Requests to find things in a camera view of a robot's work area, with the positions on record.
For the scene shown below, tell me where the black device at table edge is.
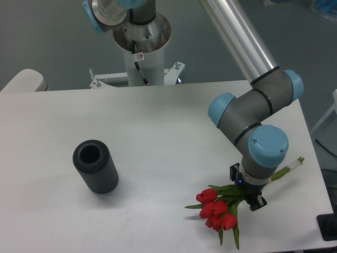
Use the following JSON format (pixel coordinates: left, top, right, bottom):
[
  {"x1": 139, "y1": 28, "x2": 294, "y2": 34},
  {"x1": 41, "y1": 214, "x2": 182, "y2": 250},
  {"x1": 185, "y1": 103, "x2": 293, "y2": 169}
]
[{"x1": 316, "y1": 213, "x2": 336, "y2": 241}]

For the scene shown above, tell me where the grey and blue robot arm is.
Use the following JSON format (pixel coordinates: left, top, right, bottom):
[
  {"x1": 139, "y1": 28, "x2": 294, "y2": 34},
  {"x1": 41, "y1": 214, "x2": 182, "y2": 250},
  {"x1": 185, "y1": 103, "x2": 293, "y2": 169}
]
[{"x1": 83, "y1": 1, "x2": 304, "y2": 211}]

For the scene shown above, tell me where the clear bag with blue items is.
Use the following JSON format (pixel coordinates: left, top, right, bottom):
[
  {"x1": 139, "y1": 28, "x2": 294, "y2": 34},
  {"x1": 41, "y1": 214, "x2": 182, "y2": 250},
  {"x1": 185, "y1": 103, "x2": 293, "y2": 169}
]
[{"x1": 310, "y1": 0, "x2": 336, "y2": 21}]

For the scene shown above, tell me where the white chair backrest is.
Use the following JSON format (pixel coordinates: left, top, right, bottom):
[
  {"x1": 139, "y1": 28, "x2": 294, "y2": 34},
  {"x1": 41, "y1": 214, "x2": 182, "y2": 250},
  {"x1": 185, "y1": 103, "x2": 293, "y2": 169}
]
[{"x1": 1, "y1": 69, "x2": 48, "y2": 94}]

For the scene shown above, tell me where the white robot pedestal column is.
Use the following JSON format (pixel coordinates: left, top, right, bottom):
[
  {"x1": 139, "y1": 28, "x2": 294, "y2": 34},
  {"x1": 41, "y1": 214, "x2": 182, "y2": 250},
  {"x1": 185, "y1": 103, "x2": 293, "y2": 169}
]
[{"x1": 113, "y1": 13, "x2": 171, "y2": 79}]

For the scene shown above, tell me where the red tulip bouquet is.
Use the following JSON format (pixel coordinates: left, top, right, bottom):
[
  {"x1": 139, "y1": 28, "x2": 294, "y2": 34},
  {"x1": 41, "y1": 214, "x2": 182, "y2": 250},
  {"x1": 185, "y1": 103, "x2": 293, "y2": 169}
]
[{"x1": 185, "y1": 157, "x2": 305, "y2": 249}]

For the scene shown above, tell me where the white furniture frame right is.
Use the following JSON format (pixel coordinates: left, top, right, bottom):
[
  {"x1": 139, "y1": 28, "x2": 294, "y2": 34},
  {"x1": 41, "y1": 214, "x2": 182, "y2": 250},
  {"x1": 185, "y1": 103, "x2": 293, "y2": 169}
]
[{"x1": 310, "y1": 90, "x2": 336, "y2": 135}]

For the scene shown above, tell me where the black cable on floor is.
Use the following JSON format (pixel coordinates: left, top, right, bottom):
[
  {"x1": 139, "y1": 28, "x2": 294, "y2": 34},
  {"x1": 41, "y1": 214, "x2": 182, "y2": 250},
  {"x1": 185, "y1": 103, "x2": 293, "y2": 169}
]
[{"x1": 315, "y1": 138, "x2": 337, "y2": 157}]

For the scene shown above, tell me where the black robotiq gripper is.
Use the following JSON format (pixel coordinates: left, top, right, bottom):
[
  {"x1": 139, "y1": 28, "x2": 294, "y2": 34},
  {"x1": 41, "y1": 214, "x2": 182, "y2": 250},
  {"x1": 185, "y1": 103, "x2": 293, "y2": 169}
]
[{"x1": 230, "y1": 163, "x2": 266, "y2": 211}]

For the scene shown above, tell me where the black cable on pedestal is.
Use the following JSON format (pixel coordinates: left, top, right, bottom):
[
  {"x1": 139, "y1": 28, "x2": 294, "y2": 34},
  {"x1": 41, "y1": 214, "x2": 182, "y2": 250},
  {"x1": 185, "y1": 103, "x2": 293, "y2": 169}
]
[{"x1": 131, "y1": 40, "x2": 150, "y2": 86}]

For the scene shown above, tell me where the white pedestal base frame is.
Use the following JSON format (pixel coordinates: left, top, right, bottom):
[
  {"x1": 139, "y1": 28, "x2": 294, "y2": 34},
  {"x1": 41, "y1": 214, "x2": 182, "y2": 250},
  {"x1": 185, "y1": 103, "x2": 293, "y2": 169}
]
[{"x1": 89, "y1": 61, "x2": 185, "y2": 89}]

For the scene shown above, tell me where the dark grey ribbed vase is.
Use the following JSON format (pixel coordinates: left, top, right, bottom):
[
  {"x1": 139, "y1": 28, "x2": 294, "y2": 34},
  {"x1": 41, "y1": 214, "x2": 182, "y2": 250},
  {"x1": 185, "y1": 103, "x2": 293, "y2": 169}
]
[{"x1": 72, "y1": 140, "x2": 118, "y2": 194}]

